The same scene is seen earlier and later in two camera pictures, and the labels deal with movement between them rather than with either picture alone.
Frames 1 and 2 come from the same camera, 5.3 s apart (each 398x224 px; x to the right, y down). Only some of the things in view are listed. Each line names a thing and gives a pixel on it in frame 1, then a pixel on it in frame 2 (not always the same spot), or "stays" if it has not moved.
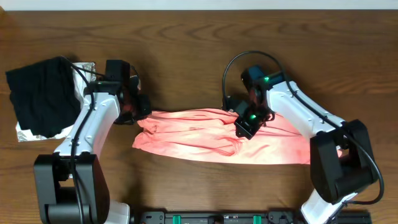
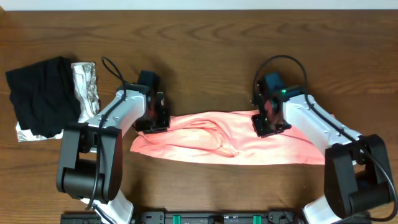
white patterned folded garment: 82,85 stays
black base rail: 360,216 stays
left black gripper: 143,112 -> 162,127
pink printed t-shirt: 211,135 stays
